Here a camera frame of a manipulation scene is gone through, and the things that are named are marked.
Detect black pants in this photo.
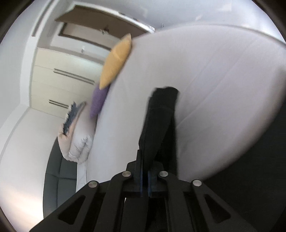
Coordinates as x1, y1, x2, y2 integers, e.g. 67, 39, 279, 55
139, 87, 178, 175

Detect dark green headboard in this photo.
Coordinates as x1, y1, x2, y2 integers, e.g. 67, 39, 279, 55
43, 139, 77, 218

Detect folded beige white duvet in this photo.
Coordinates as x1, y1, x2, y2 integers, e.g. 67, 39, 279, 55
58, 101, 97, 164

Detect folded blue grey cloth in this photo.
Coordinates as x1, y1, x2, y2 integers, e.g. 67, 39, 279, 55
63, 102, 86, 135

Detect purple pillow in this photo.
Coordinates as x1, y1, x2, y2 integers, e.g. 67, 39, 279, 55
90, 85, 110, 118

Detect bed with white sheet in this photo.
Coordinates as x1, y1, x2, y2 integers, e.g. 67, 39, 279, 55
77, 25, 285, 189

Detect cream wardrobe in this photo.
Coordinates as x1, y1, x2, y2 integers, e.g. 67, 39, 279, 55
31, 48, 103, 118

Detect yellow pillow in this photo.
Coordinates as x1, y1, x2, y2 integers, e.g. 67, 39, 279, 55
99, 33, 132, 90

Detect brown door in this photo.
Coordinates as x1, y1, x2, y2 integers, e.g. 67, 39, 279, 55
55, 5, 155, 50

